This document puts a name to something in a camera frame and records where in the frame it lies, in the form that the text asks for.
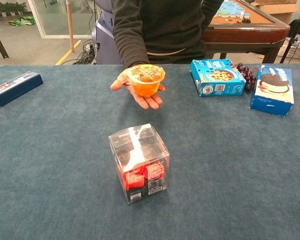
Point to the person's bare hand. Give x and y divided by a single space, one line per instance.
147 102

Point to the round clear snack cup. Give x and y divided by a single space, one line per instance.
145 86

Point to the person's forearm black sleeve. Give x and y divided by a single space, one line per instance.
130 37

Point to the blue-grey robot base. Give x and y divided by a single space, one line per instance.
102 37

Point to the blue pizza cracker box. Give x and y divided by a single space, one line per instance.
215 77

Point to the clear plastic box red snacks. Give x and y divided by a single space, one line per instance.
140 175

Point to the person's torso black sweater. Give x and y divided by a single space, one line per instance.
170 30

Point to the purple grape bunch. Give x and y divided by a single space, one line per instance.
248 77

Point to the wooden pole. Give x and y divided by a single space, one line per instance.
70 27

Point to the white framed glass partition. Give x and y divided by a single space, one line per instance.
55 36

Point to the blue felt table cover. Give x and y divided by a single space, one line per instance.
40 150

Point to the brown wooden table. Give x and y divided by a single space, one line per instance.
245 33

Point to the blue white puzzle pieces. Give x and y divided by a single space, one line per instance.
230 8

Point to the blue sandwich cookie box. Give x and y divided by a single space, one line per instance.
272 92

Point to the dark blue long box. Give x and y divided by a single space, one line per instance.
15 88

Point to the green cloth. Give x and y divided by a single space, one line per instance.
22 21

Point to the white plastic basket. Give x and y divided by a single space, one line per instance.
298 48

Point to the black tripod stand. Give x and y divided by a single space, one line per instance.
293 35

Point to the brown cardboard box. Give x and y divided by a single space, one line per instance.
282 11

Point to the row of green potted plants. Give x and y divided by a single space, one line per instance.
7 8

